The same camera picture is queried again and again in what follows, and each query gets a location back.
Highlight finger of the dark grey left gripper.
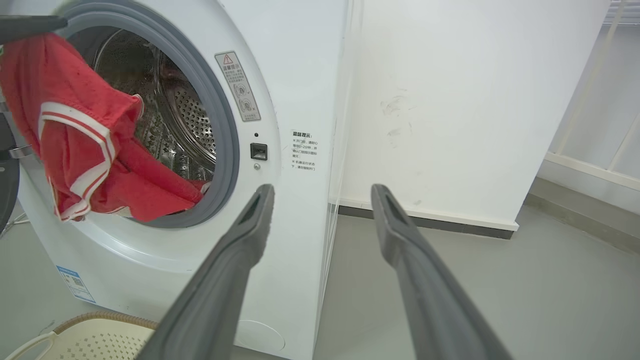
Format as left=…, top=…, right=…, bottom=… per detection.
left=0, top=15, right=69, bottom=45

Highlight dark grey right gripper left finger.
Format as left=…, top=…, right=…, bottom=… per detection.
left=136, top=183, right=276, bottom=360

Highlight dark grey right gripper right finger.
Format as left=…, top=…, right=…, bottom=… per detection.
left=370, top=183, right=515, bottom=360

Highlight red garment with white stripes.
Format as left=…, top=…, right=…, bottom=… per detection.
left=0, top=32, right=211, bottom=223

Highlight white front-load washing machine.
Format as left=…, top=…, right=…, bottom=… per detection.
left=0, top=0, right=353, bottom=360

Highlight cream plastic laundry basket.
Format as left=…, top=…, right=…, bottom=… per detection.
left=2, top=311, right=160, bottom=360

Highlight dark washing machine door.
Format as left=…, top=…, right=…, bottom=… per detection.
left=0, top=100, right=33, bottom=236

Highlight white window frame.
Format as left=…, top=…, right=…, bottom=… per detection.
left=537, top=0, right=640, bottom=193

